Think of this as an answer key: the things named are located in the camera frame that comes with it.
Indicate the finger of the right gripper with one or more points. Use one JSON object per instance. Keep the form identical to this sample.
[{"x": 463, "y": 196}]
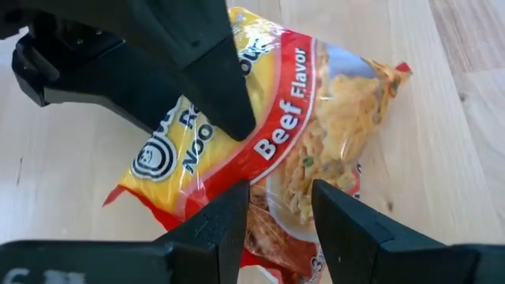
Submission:
[
  {"x": 213, "y": 79},
  {"x": 98, "y": 75}
]

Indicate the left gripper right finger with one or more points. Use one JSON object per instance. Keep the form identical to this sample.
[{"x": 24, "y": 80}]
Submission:
[{"x": 355, "y": 244}]

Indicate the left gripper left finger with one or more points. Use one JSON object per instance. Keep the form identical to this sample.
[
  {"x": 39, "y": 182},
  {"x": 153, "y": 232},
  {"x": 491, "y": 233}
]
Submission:
[{"x": 197, "y": 252}]

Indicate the yellow red ramen beef pack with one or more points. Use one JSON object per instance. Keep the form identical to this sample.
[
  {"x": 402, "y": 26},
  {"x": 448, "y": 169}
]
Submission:
[{"x": 292, "y": 118}]

